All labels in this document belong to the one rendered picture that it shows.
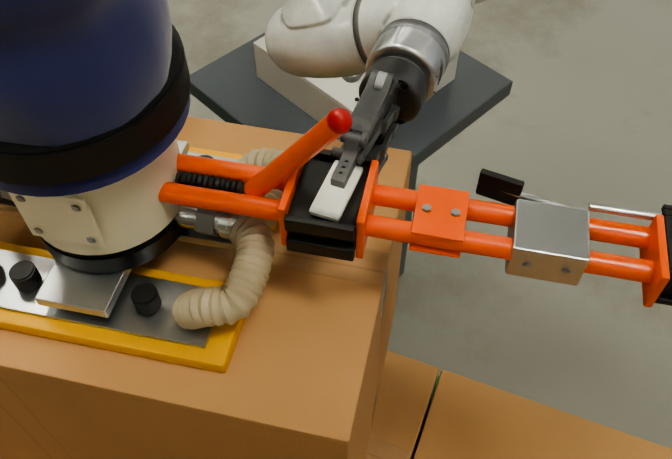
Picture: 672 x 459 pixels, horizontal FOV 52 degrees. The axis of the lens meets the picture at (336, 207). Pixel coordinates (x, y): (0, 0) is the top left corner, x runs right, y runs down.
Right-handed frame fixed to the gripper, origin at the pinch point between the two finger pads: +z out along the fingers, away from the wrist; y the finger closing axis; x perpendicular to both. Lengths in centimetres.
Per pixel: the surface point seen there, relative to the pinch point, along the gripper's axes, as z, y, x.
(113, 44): 6.3, -20.3, 15.9
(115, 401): 21.1, 15.9, 16.9
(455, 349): -54, 120, -14
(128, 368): 18.3, 13.0, 16.2
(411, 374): -17, 65, -8
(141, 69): 5.0, -17.1, 15.0
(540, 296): -79, 120, -33
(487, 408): -15, 65, -23
